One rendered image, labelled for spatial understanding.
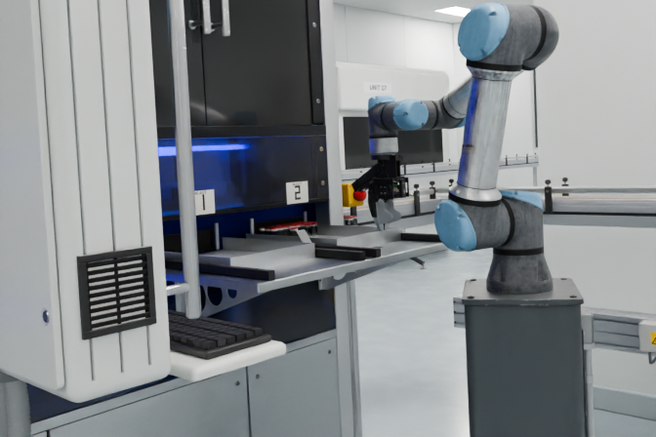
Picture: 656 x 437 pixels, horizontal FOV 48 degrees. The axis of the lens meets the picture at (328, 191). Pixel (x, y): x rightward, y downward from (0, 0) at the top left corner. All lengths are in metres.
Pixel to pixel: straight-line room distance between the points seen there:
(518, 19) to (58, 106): 0.93
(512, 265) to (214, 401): 0.82
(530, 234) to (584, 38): 1.65
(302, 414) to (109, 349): 1.17
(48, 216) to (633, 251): 2.54
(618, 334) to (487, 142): 1.22
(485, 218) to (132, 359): 0.84
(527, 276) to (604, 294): 1.57
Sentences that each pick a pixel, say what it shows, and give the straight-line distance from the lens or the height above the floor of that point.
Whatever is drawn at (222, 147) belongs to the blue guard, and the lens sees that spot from 1.91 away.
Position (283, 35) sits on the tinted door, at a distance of 2.11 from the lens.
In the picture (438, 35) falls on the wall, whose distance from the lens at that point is 11.08.
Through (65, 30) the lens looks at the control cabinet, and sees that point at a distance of 1.07.
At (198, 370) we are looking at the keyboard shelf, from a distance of 1.20.
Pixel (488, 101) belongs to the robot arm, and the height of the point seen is 1.22.
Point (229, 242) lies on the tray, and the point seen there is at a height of 0.90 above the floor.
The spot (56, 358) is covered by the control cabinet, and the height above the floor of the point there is 0.87.
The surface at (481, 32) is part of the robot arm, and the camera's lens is 1.55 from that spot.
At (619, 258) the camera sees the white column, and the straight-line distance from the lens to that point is 3.24.
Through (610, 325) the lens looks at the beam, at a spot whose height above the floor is 0.51.
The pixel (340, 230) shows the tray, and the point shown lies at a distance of 2.16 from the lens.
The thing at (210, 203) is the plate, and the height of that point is 1.02.
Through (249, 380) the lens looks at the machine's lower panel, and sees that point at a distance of 2.03.
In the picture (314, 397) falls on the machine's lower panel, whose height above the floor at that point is 0.42.
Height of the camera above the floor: 1.13
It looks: 3 degrees down
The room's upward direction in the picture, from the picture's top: 3 degrees counter-clockwise
